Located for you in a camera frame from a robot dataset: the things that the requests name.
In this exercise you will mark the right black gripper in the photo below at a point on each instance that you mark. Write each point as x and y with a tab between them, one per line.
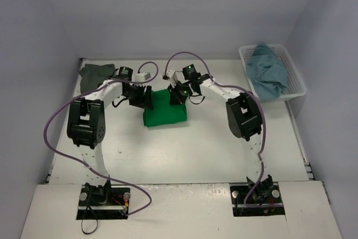
177	95

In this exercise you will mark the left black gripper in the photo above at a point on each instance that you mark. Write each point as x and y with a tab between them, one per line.
142	97

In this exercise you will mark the grey green t shirt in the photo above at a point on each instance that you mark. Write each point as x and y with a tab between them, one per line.
92	76

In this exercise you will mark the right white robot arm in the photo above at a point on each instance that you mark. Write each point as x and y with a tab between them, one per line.
243	114

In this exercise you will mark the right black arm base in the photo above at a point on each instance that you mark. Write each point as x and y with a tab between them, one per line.
265	200

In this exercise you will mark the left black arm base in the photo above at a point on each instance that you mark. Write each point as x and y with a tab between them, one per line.
103	203

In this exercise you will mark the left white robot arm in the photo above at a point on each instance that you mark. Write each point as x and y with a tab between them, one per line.
87	124

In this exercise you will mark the blue t shirt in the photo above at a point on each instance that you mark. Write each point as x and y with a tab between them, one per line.
267	73

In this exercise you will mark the white laundry basket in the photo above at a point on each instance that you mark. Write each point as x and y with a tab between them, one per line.
296	86

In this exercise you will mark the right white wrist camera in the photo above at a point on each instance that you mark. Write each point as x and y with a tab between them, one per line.
171	76

